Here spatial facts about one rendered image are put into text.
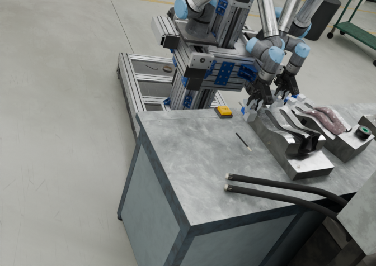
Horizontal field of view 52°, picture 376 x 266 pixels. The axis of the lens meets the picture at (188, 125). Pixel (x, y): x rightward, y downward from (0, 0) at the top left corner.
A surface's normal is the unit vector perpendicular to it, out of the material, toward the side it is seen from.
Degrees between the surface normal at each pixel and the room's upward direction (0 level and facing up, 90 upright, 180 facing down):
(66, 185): 0
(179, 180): 0
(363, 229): 90
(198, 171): 0
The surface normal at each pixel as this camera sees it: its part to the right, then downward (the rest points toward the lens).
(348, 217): -0.87, 0.05
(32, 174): 0.29, -0.75
